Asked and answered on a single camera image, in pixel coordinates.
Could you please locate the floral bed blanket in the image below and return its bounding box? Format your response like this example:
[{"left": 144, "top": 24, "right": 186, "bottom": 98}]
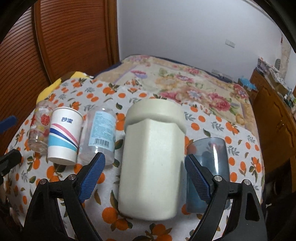
[{"left": 95, "top": 55, "right": 259, "bottom": 137}]

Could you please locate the yellow plush pillow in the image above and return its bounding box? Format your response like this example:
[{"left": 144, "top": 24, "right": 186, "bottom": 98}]
[{"left": 36, "top": 71, "right": 94, "bottom": 103}]

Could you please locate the brown wooden sideboard cabinet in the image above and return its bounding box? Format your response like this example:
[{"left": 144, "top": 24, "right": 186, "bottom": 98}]
[{"left": 250, "top": 69, "right": 295, "bottom": 175}]

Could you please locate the orange print white cloth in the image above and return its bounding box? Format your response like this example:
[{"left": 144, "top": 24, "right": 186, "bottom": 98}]
[{"left": 4, "top": 79, "right": 267, "bottom": 240}]

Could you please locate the cardboard box with cloths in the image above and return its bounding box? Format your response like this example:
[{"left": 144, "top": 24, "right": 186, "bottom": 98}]
[{"left": 267, "top": 71, "right": 290, "bottom": 96}]

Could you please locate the beige tied curtain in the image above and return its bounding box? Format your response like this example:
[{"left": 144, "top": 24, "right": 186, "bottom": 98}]
[{"left": 280, "top": 34, "right": 291, "bottom": 79}]

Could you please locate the brown louvered wooden wardrobe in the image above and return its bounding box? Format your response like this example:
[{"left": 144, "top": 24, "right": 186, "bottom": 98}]
[{"left": 1, "top": 1, "right": 119, "bottom": 153}]

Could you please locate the blue translucent plastic cup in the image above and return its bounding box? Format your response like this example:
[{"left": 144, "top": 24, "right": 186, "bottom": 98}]
[{"left": 186, "top": 137, "right": 230, "bottom": 213}]

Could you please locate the blue bag box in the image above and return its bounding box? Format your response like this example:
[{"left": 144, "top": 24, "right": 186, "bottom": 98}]
[{"left": 238, "top": 76, "right": 257, "bottom": 91}]

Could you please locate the white wall socket strip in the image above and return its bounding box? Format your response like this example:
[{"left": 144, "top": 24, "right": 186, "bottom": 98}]
[{"left": 211, "top": 69, "right": 233, "bottom": 81}]

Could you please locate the striped white paper cup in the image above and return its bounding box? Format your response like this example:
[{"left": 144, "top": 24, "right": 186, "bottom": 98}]
[{"left": 47, "top": 107, "right": 83, "bottom": 166}]

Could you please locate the clear plastic labelled cup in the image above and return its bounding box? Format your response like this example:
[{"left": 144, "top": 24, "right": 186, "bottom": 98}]
[{"left": 78, "top": 106, "right": 116, "bottom": 166}]

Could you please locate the white wall switch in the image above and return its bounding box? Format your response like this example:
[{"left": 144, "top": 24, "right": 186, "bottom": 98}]
[{"left": 225, "top": 39, "right": 236, "bottom": 48}]

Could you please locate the printed clear glass tumbler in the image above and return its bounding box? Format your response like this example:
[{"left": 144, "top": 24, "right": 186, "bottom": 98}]
[{"left": 28, "top": 100, "right": 56, "bottom": 155}]

